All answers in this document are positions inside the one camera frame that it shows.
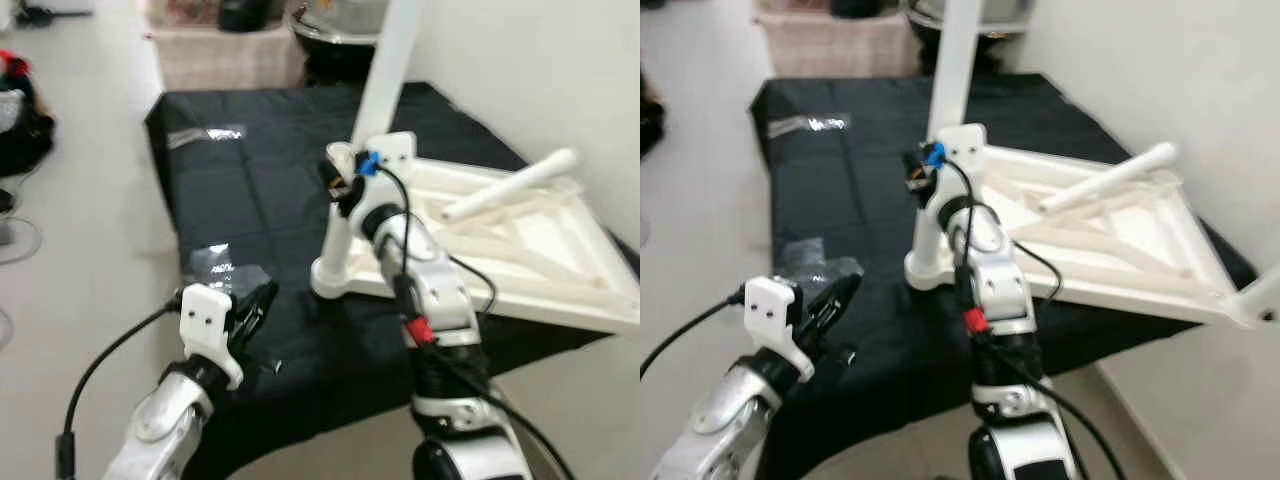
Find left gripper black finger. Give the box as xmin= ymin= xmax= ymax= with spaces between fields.
xmin=245 ymin=280 xmax=283 ymax=323
xmin=820 ymin=262 xmax=865 ymax=313

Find white plastic table leg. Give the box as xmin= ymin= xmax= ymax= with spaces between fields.
xmin=905 ymin=0 xmax=986 ymax=291
xmin=1038 ymin=142 xmax=1181 ymax=213
xmin=440 ymin=148 xmax=581 ymax=223
xmin=312 ymin=0 xmax=421 ymax=296
xmin=1238 ymin=268 xmax=1280 ymax=323

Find white plastic table top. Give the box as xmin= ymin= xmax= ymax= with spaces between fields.
xmin=903 ymin=140 xmax=1256 ymax=329
xmin=310 ymin=140 xmax=640 ymax=336

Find clear tape patch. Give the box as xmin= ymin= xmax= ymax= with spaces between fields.
xmin=775 ymin=238 xmax=863 ymax=286
xmin=188 ymin=243 xmax=269 ymax=293

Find black tablecloth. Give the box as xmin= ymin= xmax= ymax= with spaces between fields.
xmin=145 ymin=82 xmax=640 ymax=480
xmin=750 ymin=72 xmax=1261 ymax=480

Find clear plastic wrapper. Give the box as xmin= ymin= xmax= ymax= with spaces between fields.
xmin=768 ymin=115 xmax=851 ymax=139
xmin=168 ymin=125 xmax=246 ymax=149

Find black round basin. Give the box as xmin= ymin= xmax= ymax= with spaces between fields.
xmin=905 ymin=0 xmax=1031 ymax=71
xmin=290 ymin=0 xmax=386 ymax=81

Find beige cloth covered bench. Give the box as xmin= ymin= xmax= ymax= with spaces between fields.
xmin=150 ymin=25 xmax=306 ymax=91
xmin=760 ymin=10 xmax=921 ymax=79

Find open black suitcase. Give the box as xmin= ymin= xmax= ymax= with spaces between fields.
xmin=640 ymin=75 xmax=666 ymax=156
xmin=0 ymin=85 xmax=56 ymax=176

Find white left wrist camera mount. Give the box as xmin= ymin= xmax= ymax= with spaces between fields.
xmin=743 ymin=275 xmax=816 ymax=383
xmin=178 ymin=283 xmax=246 ymax=391

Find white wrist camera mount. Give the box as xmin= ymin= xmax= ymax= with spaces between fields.
xmin=925 ymin=123 xmax=986 ymax=226
xmin=743 ymin=275 xmax=816 ymax=383
xmin=178 ymin=283 xmax=246 ymax=391
xmin=345 ymin=132 xmax=416 ymax=236

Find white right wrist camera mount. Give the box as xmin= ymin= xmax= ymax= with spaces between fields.
xmin=925 ymin=123 xmax=986 ymax=226
xmin=345 ymin=132 xmax=416 ymax=236

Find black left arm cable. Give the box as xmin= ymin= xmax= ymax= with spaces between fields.
xmin=55 ymin=295 xmax=186 ymax=480
xmin=640 ymin=290 xmax=751 ymax=376

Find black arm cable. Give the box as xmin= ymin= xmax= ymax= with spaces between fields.
xmin=355 ymin=150 xmax=576 ymax=480
xmin=922 ymin=140 xmax=1131 ymax=480
xmin=640 ymin=290 xmax=751 ymax=376
xmin=55 ymin=295 xmax=186 ymax=480

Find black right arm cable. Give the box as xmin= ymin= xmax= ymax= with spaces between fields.
xmin=355 ymin=150 xmax=576 ymax=480
xmin=922 ymin=140 xmax=1131 ymax=480

